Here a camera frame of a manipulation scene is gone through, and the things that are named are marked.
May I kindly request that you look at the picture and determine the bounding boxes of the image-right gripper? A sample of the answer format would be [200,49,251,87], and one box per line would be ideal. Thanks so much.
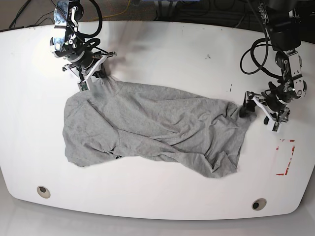
[239,91,290,124]

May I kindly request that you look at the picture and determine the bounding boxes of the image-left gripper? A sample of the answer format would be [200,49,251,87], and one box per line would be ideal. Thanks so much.
[62,50,116,81]

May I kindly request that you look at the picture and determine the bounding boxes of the grey t-shirt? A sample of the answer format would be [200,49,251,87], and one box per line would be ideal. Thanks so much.
[63,77,256,178]

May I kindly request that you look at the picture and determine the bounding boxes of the red tape rectangle marking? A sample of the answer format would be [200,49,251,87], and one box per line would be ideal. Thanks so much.
[274,139,296,176]

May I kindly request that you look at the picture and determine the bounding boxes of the right table grommet hole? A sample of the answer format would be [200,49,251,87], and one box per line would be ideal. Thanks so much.
[252,198,267,211]

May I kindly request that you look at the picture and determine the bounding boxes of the table grommet hole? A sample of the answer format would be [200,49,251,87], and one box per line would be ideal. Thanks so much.
[37,186,51,199]
[252,198,267,211]

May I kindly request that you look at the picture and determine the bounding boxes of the left table grommet hole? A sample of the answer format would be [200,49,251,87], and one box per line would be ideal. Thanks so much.
[37,186,51,199]

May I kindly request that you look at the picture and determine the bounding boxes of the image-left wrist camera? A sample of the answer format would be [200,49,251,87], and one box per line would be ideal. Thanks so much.
[77,81,90,92]

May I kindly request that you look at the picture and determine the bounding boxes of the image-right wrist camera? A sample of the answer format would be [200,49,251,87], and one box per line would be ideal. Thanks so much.
[267,119,282,133]

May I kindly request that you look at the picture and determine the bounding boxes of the image-left arm black cable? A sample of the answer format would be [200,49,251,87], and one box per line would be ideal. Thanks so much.
[78,0,103,50]

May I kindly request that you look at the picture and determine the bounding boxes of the yellow cable on floor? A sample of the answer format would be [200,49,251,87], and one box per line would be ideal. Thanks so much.
[92,0,131,21]

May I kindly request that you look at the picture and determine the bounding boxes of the black cable on floor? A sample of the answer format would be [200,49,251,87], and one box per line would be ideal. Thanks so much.
[9,0,32,29]

